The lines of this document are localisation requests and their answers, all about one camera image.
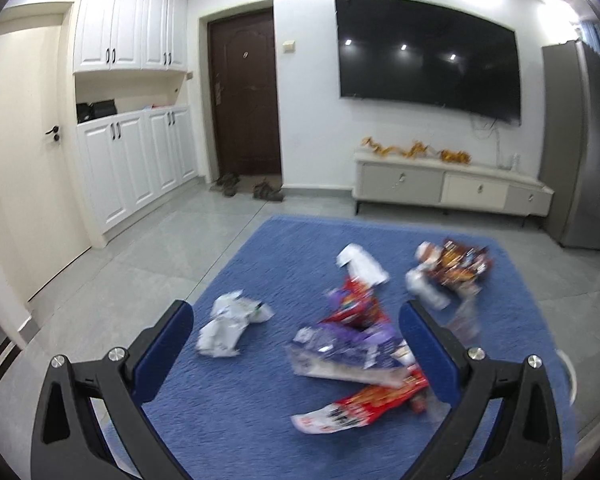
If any red white snack wrapper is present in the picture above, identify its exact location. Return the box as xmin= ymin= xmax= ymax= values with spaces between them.
xmin=290 ymin=368 xmax=429 ymax=434

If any white paper wrapper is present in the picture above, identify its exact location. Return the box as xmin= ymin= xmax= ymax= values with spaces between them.
xmin=196 ymin=290 xmax=274 ymax=358

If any brown orange snack bag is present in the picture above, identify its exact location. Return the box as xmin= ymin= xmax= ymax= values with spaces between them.
xmin=422 ymin=238 xmax=492 ymax=296

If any clear plastic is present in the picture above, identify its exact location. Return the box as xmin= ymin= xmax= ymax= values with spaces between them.
xmin=405 ymin=268 xmax=451 ymax=311

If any purple snack bag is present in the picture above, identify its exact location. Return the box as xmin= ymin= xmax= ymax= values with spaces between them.
xmin=287 ymin=280 xmax=416 ymax=388

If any white tissue wad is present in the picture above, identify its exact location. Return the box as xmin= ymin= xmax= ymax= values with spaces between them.
xmin=336 ymin=244 xmax=390 ymax=287

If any white round trash bin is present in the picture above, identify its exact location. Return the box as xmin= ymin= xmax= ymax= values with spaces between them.
xmin=556 ymin=349 xmax=578 ymax=405

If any cream interior door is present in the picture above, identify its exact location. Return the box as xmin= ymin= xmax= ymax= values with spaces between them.
xmin=0 ymin=14 xmax=90 ymax=301

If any blue fuzzy table cloth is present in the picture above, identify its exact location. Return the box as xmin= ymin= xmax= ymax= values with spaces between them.
xmin=99 ymin=213 xmax=579 ymax=480

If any white low tv cabinet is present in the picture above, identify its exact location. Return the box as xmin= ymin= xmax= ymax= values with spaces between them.
xmin=352 ymin=150 xmax=554 ymax=218

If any white router on cabinet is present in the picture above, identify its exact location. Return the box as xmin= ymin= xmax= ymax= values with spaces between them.
xmin=510 ymin=153 xmax=520 ymax=171

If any white lower cabinet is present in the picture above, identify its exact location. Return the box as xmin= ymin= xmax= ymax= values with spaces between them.
xmin=76 ymin=105 xmax=198 ymax=233

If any grey steel refrigerator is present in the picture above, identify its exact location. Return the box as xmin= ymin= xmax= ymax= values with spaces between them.
xmin=540 ymin=40 xmax=600 ymax=250

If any pair of brown shoes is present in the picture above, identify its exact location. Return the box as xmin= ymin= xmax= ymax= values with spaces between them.
xmin=215 ymin=172 xmax=240 ymax=197

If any golden dragon ornament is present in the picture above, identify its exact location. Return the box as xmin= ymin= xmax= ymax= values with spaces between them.
xmin=361 ymin=136 xmax=471 ymax=166

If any black box on shelf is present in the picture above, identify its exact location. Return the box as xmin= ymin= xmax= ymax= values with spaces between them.
xmin=76 ymin=100 xmax=118 ymax=124

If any dark brown entrance door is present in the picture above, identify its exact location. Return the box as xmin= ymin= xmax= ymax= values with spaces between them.
xmin=208 ymin=8 xmax=282 ymax=176

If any black wall television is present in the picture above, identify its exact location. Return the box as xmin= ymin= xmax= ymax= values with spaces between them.
xmin=335 ymin=0 xmax=521 ymax=126

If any white upper wall cabinet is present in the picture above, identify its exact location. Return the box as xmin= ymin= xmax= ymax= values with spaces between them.
xmin=73 ymin=0 xmax=188 ymax=74

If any beige wall switch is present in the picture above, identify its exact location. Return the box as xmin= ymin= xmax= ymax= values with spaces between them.
xmin=282 ymin=40 xmax=296 ymax=53

